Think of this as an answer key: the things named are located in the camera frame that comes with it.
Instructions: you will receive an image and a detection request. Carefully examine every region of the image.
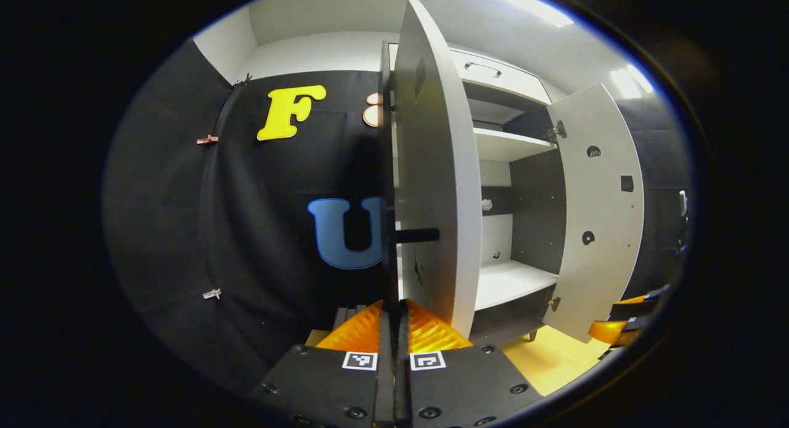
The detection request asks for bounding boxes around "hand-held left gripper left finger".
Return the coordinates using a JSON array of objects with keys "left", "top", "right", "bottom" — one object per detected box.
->
[{"left": 247, "top": 300, "right": 395, "bottom": 428}]

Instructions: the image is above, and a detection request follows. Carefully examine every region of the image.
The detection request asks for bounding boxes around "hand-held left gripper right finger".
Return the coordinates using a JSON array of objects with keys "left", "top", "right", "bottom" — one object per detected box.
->
[{"left": 398, "top": 298, "right": 543, "bottom": 428}]

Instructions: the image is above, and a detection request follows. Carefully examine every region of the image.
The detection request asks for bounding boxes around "grey cabinet door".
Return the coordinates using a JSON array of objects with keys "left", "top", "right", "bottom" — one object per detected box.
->
[
  {"left": 377, "top": 0, "right": 483, "bottom": 339},
  {"left": 542, "top": 83, "right": 645, "bottom": 344}
]

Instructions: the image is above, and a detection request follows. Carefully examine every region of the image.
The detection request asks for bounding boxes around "grey double-door shoe cabinet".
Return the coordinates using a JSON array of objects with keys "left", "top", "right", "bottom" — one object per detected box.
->
[{"left": 379, "top": 41, "right": 568, "bottom": 345}]

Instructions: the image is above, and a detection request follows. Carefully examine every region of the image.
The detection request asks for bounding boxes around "black door handle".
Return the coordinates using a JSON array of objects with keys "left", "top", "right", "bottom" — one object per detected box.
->
[{"left": 394, "top": 228, "right": 441, "bottom": 244}]

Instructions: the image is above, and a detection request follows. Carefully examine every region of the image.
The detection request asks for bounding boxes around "stack of flat boards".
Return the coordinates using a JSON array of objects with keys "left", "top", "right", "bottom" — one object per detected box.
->
[{"left": 333, "top": 305, "right": 369, "bottom": 331}]

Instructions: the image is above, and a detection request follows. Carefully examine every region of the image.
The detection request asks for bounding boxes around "thin metal stand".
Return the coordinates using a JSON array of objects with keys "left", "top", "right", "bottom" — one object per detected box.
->
[{"left": 677, "top": 189, "right": 690, "bottom": 256}]

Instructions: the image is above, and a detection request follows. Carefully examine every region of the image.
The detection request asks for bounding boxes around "black backdrop cloth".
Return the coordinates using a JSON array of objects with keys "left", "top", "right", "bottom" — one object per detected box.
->
[{"left": 102, "top": 38, "right": 691, "bottom": 392}]

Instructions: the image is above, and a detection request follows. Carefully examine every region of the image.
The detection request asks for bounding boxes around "short ceiling light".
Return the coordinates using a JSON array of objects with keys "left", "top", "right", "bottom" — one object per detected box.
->
[{"left": 609, "top": 63, "right": 654, "bottom": 100}]

